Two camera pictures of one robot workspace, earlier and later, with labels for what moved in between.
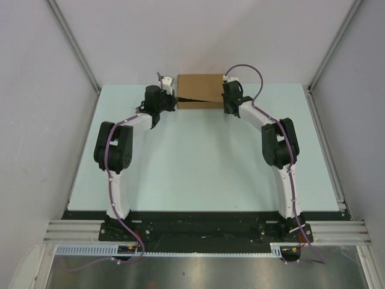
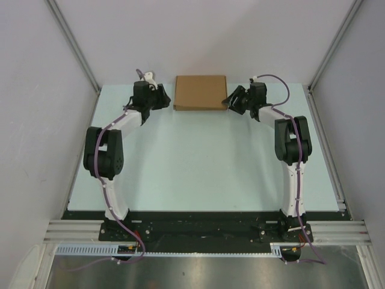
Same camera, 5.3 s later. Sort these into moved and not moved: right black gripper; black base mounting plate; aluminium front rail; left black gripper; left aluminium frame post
Moved: left black gripper; right black gripper
Not moved: left aluminium frame post; aluminium front rail; black base mounting plate
